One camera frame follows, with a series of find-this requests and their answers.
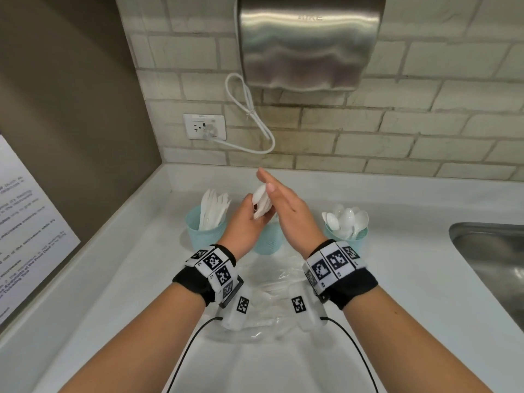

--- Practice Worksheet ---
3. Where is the person's right forearm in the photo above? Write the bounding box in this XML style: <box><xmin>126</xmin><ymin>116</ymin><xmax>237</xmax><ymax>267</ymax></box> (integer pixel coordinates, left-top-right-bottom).
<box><xmin>339</xmin><ymin>284</ymin><xmax>498</xmax><ymax>393</ymax></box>

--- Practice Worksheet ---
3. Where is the bunch of white plastic spoons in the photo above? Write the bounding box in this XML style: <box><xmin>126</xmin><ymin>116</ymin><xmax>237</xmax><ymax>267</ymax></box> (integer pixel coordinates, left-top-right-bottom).
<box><xmin>321</xmin><ymin>204</ymin><xmax>369</xmax><ymax>240</ymax></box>

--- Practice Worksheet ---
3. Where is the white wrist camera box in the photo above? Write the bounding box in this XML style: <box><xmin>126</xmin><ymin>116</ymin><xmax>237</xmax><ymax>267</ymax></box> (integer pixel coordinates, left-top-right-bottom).
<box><xmin>288</xmin><ymin>282</ymin><xmax>327</xmax><ymax>333</ymax></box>
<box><xmin>220</xmin><ymin>277</ymin><xmax>255</xmax><ymax>330</ymax></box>

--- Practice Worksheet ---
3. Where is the white wall outlet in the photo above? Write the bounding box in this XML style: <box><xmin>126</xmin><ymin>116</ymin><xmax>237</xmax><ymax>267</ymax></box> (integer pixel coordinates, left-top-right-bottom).
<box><xmin>183</xmin><ymin>114</ymin><xmax>227</xmax><ymax>141</ymax></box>

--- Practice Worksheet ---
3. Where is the white plastic cutlery bundle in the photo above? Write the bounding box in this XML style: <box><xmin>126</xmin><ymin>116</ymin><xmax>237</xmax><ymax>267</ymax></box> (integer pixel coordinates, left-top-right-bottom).
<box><xmin>252</xmin><ymin>183</ymin><xmax>275</xmax><ymax>221</ymax></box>

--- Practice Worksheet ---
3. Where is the person's right hand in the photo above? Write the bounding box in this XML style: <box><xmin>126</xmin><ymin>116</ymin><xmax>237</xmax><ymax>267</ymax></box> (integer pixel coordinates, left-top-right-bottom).
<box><xmin>257</xmin><ymin>168</ymin><xmax>334</xmax><ymax>258</ymax></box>

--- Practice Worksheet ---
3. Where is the black wristband with marker tiles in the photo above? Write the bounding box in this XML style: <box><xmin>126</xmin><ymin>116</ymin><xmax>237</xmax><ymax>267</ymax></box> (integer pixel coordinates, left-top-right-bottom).
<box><xmin>172</xmin><ymin>245</ymin><xmax>239</xmax><ymax>308</ymax></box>
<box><xmin>302</xmin><ymin>240</ymin><xmax>380</xmax><ymax>311</ymax></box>

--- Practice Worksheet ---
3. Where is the white paper notice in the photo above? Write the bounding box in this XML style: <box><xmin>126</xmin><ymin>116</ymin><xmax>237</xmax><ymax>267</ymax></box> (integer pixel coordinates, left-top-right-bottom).
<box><xmin>0</xmin><ymin>134</ymin><xmax>82</xmax><ymax>326</ymax></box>

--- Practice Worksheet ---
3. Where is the stainless steel sink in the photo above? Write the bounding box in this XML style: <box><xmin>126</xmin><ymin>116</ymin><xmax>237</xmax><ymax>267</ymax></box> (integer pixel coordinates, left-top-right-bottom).
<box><xmin>448</xmin><ymin>222</ymin><xmax>524</xmax><ymax>333</ymax></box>

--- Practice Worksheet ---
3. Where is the person's left forearm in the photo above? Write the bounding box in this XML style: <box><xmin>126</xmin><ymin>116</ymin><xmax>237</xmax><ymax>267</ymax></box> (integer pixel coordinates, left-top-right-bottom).
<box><xmin>61</xmin><ymin>282</ymin><xmax>206</xmax><ymax>393</ymax></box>

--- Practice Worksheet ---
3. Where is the clear plastic bag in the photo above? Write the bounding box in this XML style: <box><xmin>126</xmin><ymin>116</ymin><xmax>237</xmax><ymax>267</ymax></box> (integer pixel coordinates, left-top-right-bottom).
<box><xmin>204</xmin><ymin>258</ymin><xmax>329</xmax><ymax>345</ymax></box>

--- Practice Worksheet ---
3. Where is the bunch of white plastic forks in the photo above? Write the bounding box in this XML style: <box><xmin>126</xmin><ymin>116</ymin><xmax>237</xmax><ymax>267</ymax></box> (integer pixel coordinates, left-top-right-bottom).
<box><xmin>198</xmin><ymin>188</ymin><xmax>232</xmax><ymax>232</ymax></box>

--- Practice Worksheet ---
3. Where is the black cable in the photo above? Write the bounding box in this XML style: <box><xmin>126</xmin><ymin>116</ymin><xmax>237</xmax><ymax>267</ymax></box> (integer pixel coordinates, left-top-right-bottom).
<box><xmin>320</xmin><ymin>317</ymin><xmax>376</xmax><ymax>393</ymax></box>
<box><xmin>165</xmin><ymin>317</ymin><xmax>224</xmax><ymax>393</ymax></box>

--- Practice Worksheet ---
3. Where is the stainless steel hand dryer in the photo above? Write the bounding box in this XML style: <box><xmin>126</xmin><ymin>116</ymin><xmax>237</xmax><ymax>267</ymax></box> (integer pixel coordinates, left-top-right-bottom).
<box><xmin>237</xmin><ymin>0</ymin><xmax>387</xmax><ymax>92</ymax></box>

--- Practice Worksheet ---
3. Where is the white power cable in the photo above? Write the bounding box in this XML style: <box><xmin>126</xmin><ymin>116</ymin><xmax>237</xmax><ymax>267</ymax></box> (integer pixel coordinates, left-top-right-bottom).
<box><xmin>203</xmin><ymin>0</ymin><xmax>276</xmax><ymax>155</ymax></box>

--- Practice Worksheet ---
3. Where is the person's left hand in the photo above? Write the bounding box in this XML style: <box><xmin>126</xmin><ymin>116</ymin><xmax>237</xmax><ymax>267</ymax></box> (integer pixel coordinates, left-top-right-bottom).
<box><xmin>217</xmin><ymin>194</ymin><xmax>276</xmax><ymax>258</ymax></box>

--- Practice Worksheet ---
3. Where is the teal plastic cup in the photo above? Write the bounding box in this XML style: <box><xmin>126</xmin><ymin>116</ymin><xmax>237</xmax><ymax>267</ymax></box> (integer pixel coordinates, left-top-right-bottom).
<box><xmin>251</xmin><ymin>216</ymin><xmax>287</xmax><ymax>257</ymax></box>
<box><xmin>323</xmin><ymin>223</ymin><xmax>369</xmax><ymax>252</ymax></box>
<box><xmin>184</xmin><ymin>206</ymin><xmax>232</xmax><ymax>248</ymax></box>

